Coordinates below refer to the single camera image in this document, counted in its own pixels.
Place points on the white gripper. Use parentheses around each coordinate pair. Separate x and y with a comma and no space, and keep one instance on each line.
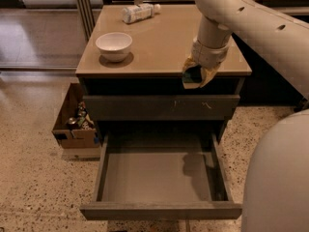
(209,54)

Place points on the green yellow sponge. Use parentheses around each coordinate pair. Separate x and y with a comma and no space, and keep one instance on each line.
(192,75)

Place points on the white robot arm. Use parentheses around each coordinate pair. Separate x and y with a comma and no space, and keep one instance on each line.
(276,191)

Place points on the grey drawer cabinet beige top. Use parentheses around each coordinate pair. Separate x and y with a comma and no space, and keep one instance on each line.
(154,65)

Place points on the closed grey top drawer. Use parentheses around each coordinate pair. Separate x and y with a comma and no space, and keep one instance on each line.
(161,108)

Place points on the open grey middle drawer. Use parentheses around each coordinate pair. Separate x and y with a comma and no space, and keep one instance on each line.
(171,178)

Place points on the white ceramic bowl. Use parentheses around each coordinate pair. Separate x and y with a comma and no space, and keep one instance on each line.
(115,46)

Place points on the white plastic bottle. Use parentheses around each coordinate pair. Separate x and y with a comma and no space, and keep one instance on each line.
(135,13)

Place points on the cardboard box with items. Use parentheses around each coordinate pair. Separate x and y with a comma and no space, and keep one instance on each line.
(85,136)

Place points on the metal can in box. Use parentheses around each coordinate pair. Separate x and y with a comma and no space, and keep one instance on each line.
(72,123)

